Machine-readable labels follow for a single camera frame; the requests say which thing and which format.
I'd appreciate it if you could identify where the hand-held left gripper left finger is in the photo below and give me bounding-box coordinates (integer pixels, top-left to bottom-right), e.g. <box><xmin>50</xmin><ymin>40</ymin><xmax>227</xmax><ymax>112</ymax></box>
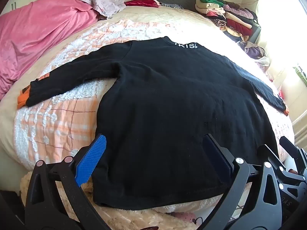
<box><xmin>25</xmin><ymin>134</ymin><xmax>113</xmax><ymax>230</ymax></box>

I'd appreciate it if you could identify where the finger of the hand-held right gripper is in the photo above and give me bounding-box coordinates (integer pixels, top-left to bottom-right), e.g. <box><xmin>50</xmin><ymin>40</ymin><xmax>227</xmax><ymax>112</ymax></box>
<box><xmin>258</xmin><ymin>145</ymin><xmax>281</xmax><ymax>171</ymax></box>
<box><xmin>279</xmin><ymin>136</ymin><xmax>307</xmax><ymax>175</ymax></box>

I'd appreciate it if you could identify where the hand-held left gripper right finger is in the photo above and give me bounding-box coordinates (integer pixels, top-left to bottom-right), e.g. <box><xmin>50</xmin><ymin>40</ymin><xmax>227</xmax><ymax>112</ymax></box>
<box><xmin>203</xmin><ymin>134</ymin><xmax>284</xmax><ymax>230</ymax></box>

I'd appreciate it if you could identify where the black long-sleeved sweater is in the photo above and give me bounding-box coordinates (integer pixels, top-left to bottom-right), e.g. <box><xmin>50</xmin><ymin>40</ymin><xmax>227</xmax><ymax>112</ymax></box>
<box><xmin>17</xmin><ymin>36</ymin><xmax>289</xmax><ymax>208</ymax></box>

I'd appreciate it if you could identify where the heap of purple clothes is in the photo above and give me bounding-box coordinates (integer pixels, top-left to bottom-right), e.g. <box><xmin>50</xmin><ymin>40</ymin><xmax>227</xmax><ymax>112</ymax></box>
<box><xmin>236</xmin><ymin>41</ymin><xmax>270</xmax><ymax>65</ymax></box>

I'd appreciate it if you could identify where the pile of folded clothes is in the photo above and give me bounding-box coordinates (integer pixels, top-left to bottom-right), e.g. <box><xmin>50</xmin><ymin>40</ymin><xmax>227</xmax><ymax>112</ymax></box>
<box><xmin>195</xmin><ymin>0</ymin><xmax>258</xmax><ymax>41</ymax></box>

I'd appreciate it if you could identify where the green patterned cloth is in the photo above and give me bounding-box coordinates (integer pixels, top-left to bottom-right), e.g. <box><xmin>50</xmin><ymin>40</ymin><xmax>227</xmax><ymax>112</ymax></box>
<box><xmin>294</xmin><ymin>65</ymin><xmax>307</xmax><ymax>87</ymax></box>

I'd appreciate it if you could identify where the dark suitcase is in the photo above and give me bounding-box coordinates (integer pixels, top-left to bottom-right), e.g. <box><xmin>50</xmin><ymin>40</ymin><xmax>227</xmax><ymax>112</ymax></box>
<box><xmin>249</xmin><ymin>21</ymin><xmax>262</xmax><ymax>45</ymax></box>

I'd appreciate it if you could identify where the pink blanket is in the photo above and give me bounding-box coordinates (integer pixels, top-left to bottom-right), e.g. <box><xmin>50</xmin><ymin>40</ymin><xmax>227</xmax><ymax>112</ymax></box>
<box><xmin>0</xmin><ymin>0</ymin><xmax>100</xmax><ymax>100</ymax></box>

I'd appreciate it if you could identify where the white curtain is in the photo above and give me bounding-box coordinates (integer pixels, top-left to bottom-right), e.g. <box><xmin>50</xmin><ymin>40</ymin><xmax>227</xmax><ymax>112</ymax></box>
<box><xmin>256</xmin><ymin>0</ymin><xmax>307</xmax><ymax>135</ymax></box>

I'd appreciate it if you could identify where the beige bedspread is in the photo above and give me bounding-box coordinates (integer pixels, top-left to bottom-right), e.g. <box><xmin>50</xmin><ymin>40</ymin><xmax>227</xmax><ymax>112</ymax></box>
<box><xmin>0</xmin><ymin>5</ymin><xmax>296</xmax><ymax>190</ymax></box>

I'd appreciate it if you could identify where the lilac crumpled garment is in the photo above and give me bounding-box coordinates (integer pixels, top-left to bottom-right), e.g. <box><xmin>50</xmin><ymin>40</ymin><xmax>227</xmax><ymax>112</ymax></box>
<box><xmin>73</xmin><ymin>0</ymin><xmax>126</xmax><ymax>20</ymax></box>

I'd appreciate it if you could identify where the dark patterned cloth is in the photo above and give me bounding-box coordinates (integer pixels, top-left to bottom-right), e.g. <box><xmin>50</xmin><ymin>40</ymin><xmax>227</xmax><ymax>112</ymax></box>
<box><xmin>159</xmin><ymin>3</ymin><xmax>184</xmax><ymax>9</ymax></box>

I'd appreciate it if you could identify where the red cloth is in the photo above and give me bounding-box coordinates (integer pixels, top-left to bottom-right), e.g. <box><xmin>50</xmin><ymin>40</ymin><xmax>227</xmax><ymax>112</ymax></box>
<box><xmin>124</xmin><ymin>0</ymin><xmax>160</xmax><ymax>9</ymax></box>

